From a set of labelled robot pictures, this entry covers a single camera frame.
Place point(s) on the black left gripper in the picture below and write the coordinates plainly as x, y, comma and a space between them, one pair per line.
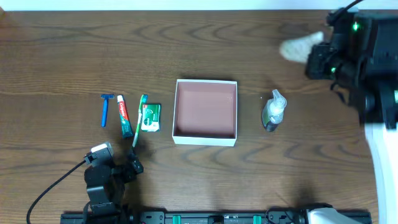
130, 170

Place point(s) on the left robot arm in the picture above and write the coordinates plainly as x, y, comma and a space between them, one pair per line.
105, 180

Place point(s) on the green soap packet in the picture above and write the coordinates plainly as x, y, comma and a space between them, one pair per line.
150, 117

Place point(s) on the clear pump spray bottle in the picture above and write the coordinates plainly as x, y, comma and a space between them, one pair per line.
273, 112

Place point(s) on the green white toothbrush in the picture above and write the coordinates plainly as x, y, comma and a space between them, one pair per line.
143, 100

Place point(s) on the white leaf-print tube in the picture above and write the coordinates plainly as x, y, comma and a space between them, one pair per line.
298, 50

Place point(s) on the blue disposable razor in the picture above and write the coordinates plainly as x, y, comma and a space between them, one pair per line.
106, 98

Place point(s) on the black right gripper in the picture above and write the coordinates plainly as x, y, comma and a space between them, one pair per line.
318, 62

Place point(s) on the red green toothpaste tube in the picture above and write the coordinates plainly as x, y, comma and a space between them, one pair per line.
124, 118

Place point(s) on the white box pink interior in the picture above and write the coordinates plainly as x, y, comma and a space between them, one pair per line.
205, 112

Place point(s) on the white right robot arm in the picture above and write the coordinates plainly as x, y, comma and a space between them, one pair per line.
361, 57

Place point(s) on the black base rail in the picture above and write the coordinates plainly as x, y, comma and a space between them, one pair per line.
272, 217

